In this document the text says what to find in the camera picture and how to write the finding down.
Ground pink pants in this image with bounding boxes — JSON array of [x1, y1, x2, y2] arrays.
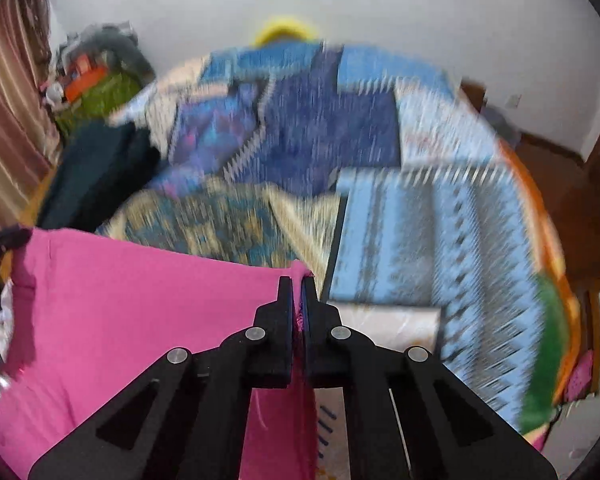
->
[[0, 227, 318, 480]]

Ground green cloth-covered table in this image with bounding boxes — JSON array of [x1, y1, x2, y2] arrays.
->
[[55, 72, 143, 138]]

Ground orange box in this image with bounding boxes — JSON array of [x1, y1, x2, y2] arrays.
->
[[62, 55, 106, 103]]

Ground pink dotted item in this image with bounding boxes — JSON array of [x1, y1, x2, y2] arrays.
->
[[562, 350, 596, 403]]

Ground striped brown curtain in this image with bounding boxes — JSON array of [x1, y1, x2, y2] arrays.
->
[[0, 0, 63, 231]]

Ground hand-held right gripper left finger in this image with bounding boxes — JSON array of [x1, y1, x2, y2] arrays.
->
[[27, 276, 293, 480]]

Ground orange bed sheet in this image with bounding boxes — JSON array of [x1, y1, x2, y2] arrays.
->
[[497, 137, 583, 406]]

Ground yellow curved cushion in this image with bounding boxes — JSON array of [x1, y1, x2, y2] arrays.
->
[[252, 16, 316, 46]]

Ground patchwork blanket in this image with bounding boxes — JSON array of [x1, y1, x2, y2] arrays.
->
[[95, 42, 583, 448]]

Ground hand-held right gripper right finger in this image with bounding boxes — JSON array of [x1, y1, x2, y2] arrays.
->
[[301, 276, 558, 480]]

